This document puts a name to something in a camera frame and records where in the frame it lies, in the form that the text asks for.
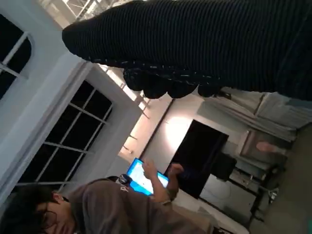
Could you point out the person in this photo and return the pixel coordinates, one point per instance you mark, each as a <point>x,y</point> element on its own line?
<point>117,209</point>

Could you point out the gridded dark window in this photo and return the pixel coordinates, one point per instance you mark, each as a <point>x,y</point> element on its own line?
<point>73,136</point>

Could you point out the arched dark window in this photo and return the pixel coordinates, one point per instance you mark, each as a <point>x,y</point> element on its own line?
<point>9,46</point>

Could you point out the blue lit computer monitor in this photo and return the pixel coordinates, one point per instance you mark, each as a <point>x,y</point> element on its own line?
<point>137,175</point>

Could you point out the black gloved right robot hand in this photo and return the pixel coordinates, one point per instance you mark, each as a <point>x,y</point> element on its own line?
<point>195,41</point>

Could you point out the large black screen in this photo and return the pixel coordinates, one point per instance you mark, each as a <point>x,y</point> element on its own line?
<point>200,151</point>

